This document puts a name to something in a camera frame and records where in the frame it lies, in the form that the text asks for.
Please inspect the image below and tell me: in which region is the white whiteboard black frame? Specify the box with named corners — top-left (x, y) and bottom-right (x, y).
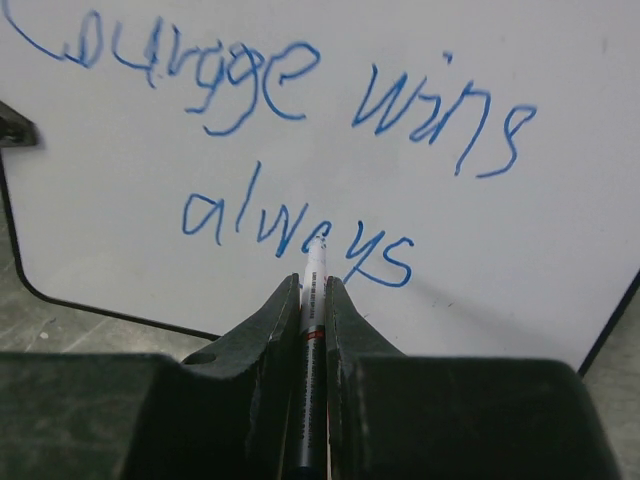
top-left (1, 1), bottom-right (639, 367)

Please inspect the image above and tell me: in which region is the white marker pen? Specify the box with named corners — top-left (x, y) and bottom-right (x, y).
top-left (283, 236), bottom-right (327, 479)

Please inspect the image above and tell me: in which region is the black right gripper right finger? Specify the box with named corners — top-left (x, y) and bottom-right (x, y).
top-left (325, 278), bottom-right (622, 479)

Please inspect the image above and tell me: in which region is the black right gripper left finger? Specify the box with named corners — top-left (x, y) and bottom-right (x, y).
top-left (1, 274), bottom-right (299, 479)

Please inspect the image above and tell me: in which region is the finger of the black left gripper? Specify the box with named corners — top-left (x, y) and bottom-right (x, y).
top-left (0, 102), bottom-right (39, 146)

